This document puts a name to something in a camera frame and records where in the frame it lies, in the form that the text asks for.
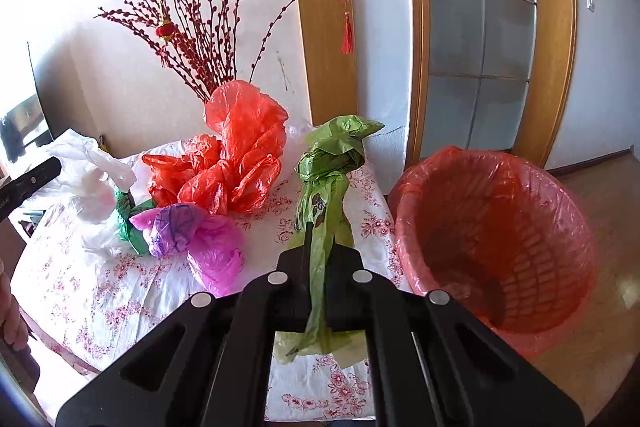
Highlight large red plastic bag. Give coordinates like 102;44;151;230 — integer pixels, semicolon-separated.
204;79;290;215

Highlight person's left hand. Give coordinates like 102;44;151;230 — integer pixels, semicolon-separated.
0;289;30;353

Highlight pink purple plastic bag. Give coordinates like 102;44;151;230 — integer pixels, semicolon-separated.
129;203;246;298

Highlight red plastic basket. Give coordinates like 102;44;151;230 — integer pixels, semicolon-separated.
390;149;598;358

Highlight small red plastic bag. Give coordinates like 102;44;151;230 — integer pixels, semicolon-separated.
141;134;231;212

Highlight dark green plastic bag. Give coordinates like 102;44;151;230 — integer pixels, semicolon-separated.
114;189;158;255

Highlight light green plastic bag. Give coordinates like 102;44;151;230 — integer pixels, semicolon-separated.
272;114;386;365

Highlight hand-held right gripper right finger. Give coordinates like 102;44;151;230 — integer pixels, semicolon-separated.
327;243;586;427

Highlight floral white tablecloth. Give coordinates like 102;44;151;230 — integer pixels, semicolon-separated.
10;147;406;423

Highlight white plastic bag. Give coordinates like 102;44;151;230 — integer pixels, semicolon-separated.
37;129;137;224

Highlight red berry branches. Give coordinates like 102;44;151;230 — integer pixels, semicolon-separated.
94;0;331;102

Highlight wooden frame panel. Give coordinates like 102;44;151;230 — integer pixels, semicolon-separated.
287;0;357;128

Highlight frosted glass door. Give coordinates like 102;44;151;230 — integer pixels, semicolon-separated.
402;0;577;168

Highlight small red lantern ornament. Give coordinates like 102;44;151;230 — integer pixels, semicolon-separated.
155;21;177;68

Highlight black flat television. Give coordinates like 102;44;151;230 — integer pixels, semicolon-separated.
0;42;53;162

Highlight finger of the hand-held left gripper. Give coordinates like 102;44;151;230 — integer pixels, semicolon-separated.
0;156;63;223

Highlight red lined waste basket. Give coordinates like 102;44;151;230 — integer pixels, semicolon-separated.
387;146;601;360

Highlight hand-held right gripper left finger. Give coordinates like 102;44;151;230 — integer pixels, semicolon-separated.
55;219;321;427

